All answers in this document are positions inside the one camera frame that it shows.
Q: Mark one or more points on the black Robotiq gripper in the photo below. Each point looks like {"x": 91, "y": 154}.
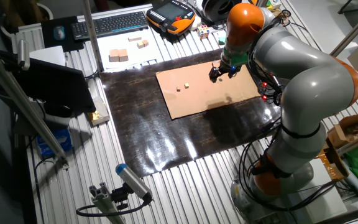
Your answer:
{"x": 228, "y": 69}

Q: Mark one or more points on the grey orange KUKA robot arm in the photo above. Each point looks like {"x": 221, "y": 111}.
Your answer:
{"x": 315, "y": 87}

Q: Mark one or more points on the flat wooden block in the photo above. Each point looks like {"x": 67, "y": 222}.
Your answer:
{"x": 135, "y": 39}

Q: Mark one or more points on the brown cardboard sheet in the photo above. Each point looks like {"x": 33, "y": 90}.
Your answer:
{"x": 197, "y": 99}

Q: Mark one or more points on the small green object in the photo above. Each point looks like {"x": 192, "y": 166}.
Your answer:
{"x": 222, "y": 40}

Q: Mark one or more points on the Rubik's cube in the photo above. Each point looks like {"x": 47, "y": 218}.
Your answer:
{"x": 203, "y": 31}

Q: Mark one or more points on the white round object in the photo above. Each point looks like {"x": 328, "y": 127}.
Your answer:
{"x": 195, "y": 25}

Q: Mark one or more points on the black filament spool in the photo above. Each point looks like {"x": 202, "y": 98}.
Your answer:
{"x": 212, "y": 11}

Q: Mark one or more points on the white paper sheet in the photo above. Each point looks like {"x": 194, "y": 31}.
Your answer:
{"x": 154, "y": 56}

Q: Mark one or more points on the orange black teach pendant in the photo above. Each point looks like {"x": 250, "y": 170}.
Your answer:
{"x": 169, "y": 14}

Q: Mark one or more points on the small wooden cube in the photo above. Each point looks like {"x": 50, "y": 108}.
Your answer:
{"x": 140, "y": 44}
{"x": 145, "y": 43}

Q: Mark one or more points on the dark marble pattern mat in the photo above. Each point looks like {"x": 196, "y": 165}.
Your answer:
{"x": 141, "y": 130}

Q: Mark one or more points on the large wooden cube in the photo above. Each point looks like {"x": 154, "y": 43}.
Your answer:
{"x": 114, "y": 56}
{"x": 123, "y": 55}

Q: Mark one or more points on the black keyboard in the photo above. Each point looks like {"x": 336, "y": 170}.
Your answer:
{"x": 110, "y": 24}

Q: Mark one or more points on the small box gold contents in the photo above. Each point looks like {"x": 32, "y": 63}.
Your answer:
{"x": 99, "y": 113}

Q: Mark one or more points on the open cardboard box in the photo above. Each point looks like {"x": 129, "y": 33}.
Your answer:
{"x": 350, "y": 127}

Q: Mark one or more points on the taped cardboard box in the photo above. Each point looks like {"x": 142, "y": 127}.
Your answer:
{"x": 332, "y": 161}

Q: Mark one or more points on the aluminium profile bar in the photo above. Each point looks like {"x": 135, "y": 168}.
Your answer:
{"x": 357, "y": 141}

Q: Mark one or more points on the black laptop screen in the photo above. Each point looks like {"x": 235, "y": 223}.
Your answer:
{"x": 57, "y": 87}

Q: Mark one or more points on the black mouse pad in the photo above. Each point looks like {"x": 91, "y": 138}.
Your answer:
{"x": 50, "y": 45}

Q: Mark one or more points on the white flat box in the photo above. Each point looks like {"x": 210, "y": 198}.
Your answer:
{"x": 328, "y": 199}

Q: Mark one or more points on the short aluminium profile stub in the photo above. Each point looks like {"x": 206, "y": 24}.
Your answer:
{"x": 104, "y": 202}

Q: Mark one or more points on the blue tissue pack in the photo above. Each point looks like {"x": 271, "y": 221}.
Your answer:
{"x": 54, "y": 141}

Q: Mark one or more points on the grey roll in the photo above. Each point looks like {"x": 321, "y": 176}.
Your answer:
{"x": 357, "y": 186}

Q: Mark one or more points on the long aluminium profile beam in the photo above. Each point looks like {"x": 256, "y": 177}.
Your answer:
{"x": 26, "y": 115}

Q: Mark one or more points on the dark wooden plank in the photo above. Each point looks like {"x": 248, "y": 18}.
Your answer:
{"x": 346, "y": 217}

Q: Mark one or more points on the green printed wrist mount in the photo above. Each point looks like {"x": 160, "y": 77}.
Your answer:
{"x": 239, "y": 59}

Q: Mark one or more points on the aluminium frame post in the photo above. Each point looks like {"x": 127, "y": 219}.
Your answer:
{"x": 92, "y": 34}
{"x": 353, "y": 31}

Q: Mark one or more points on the silver camera blue tip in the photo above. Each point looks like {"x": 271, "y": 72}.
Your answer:
{"x": 134, "y": 182}

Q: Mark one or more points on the black camera bracket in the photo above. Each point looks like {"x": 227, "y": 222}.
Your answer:
{"x": 120, "y": 196}

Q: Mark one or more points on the silver bar camera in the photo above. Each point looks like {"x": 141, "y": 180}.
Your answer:
{"x": 23, "y": 54}

